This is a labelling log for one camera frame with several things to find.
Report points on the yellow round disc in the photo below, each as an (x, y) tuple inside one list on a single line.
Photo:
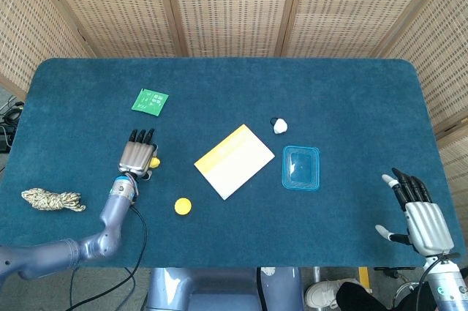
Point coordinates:
[(183, 206)]

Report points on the woven folding screen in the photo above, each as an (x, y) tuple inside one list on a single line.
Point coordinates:
[(234, 7)]

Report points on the clear blue plastic container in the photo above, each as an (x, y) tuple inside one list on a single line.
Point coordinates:
[(301, 168)]

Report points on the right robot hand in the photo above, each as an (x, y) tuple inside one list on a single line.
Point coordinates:
[(424, 225)]

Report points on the blue table mat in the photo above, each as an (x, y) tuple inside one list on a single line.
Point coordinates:
[(234, 106)]

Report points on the metal table leg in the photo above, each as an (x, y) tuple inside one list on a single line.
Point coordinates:
[(316, 275)]

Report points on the black trouser leg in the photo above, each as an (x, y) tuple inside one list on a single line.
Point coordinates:
[(362, 296)]

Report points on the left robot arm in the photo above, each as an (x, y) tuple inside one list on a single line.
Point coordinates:
[(73, 238)]

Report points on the small yellow toy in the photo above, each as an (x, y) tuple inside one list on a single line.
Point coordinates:
[(155, 162)]

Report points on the green paper packet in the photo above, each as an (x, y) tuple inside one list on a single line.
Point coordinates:
[(150, 102)]

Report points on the white sneaker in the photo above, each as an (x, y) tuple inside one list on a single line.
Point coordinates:
[(323, 294)]

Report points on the yellow and white notebook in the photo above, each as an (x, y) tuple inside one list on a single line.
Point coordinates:
[(234, 162)]

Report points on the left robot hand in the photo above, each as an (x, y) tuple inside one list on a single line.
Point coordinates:
[(138, 155)]

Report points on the small white object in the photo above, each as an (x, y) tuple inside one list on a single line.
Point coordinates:
[(279, 125)]

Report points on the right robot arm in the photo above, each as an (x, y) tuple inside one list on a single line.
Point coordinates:
[(444, 281)]

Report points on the blue-grey robot torso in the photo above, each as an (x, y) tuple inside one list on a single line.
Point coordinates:
[(223, 289)]

